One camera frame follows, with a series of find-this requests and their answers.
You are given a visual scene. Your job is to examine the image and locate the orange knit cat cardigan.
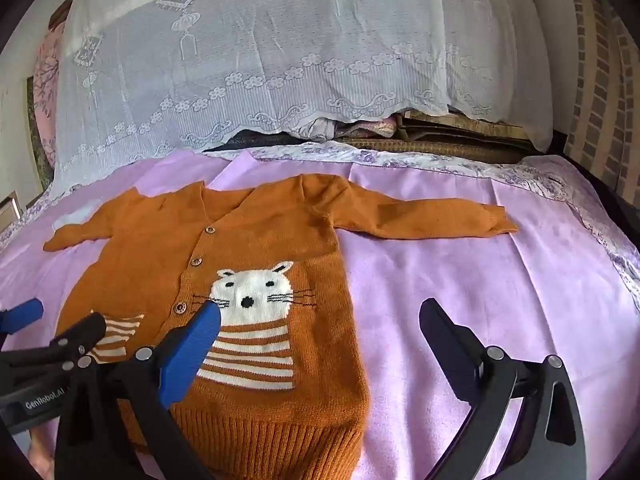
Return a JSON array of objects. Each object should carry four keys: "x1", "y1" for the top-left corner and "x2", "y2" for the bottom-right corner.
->
[{"x1": 43, "y1": 174, "x2": 515, "y2": 479}]

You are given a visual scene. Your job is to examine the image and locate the dark folded clothing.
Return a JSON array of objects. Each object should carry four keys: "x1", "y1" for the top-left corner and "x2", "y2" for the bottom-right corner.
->
[{"x1": 205, "y1": 130, "x2": 303, "y2": 153}]

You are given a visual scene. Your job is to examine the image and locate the pink bed sheet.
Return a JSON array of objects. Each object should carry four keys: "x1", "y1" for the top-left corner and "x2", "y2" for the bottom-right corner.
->
[{"x1": 1, "y1": 147, "x2": 639, "y2": 479}]

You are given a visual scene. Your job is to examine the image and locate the floral purple white bedding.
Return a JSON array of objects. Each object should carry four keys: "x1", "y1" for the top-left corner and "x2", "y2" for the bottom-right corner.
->
[{"x1": 1, "y1": 143, "x2": 639, "y2": 312}]

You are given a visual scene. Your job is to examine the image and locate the pink floral fabric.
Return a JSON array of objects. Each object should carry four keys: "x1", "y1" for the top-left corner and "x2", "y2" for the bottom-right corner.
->
[{"x1": 32, "y1": 23, "x2": 65, "y2": 168}]

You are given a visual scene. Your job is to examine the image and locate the white lace cover cloth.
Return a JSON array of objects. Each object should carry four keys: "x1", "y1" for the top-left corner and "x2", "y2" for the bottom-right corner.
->
[{"x1": 53, "y1": 0, "x2": 552, "y2": 194}]

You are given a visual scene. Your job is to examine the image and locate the brick pattern curtain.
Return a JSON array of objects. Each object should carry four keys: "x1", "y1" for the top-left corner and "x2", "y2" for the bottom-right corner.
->
[{"x1": 564, "y1": 0, "x2": 639, "y2": 207}]

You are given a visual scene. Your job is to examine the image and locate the brown woven mat stack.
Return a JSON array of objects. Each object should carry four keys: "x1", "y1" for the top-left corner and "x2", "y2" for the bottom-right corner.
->
[{"x1": 335, "y1": 110, "x2": 538, "y2": 164}]

